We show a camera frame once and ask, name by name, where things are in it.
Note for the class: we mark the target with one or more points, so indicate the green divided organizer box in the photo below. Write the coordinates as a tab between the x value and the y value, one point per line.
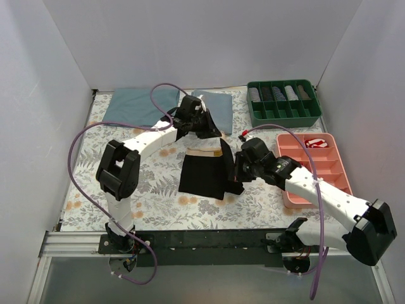
289	114

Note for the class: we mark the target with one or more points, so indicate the aluminium frame rail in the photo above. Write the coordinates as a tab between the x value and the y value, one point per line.
70	244

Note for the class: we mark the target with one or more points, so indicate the brown rolled sock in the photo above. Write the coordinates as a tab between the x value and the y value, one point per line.
304	92

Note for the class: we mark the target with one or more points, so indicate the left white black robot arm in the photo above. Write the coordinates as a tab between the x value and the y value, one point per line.
118	172

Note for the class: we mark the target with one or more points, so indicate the black rolled sock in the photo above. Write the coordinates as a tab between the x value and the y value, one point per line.
266	94

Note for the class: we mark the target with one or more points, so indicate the grey blue folded cloth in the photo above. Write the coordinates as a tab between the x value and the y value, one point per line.
220	106

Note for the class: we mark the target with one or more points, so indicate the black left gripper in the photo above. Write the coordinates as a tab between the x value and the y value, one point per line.
204	121

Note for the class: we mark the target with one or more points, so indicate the floral patterned table mat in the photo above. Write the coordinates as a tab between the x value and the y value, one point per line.
156	203

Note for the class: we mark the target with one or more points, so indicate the black underwear beige waistband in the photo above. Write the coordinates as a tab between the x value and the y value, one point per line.
209	172

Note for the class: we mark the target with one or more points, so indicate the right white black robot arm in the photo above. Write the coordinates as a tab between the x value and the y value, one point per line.
363	229

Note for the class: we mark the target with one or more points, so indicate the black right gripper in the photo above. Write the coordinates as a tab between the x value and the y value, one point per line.
239	166

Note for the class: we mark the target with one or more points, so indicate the red white striped rolled garment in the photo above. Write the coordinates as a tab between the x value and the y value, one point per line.
316	143

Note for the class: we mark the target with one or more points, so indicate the white striped rolled sock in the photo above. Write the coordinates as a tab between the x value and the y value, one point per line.
254	94

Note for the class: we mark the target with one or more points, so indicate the grey white rolled sock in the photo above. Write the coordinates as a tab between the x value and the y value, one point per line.
291	95

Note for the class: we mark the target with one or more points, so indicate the blue striped rolled sock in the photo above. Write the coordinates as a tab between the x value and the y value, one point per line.
279	96

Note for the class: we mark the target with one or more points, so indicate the teal folded cloth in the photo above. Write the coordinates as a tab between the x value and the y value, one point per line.
134	106

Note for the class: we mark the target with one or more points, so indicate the pink divided organizer box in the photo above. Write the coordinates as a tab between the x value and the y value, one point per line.
328	162

